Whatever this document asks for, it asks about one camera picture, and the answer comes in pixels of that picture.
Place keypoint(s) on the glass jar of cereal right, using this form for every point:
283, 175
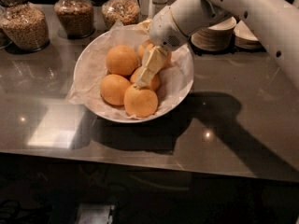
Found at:
125, 11

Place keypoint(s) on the glass jar of grain middle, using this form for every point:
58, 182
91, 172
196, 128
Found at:
76, 17

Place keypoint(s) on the large stack of paper plates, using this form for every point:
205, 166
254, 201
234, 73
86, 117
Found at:
215, 38

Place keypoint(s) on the white bowl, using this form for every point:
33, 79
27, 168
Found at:
183, 78

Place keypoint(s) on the white paper liner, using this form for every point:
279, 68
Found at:
90, 69

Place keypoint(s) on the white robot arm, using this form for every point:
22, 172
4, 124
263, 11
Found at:
274, 22

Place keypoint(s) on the glass jar of grain left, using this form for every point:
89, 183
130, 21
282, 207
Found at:
25, 26

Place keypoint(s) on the orange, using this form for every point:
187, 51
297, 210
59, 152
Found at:
147, 45
140, 102
121, 60
113, 88
154, 84

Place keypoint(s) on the glass jar of grain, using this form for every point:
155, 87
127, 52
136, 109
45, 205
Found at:
76, 17
25, 26

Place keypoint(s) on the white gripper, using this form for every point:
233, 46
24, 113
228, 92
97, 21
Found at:
163, 31

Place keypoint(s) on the glass jar at left edge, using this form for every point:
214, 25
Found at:
4, 39

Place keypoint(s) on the small stack of paper plates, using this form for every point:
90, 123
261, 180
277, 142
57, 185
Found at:
244, 37

